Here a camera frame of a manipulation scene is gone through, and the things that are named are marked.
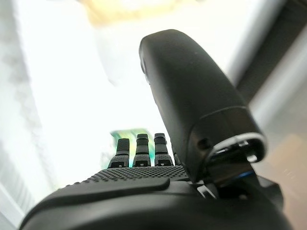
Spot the green drink can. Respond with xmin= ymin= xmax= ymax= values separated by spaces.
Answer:
xmin=109 ymin=128 xmax=150 ymax=168

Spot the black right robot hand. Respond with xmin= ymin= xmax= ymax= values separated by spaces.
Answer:
xmin=19 ymin=28 xmax=295 ymax=230

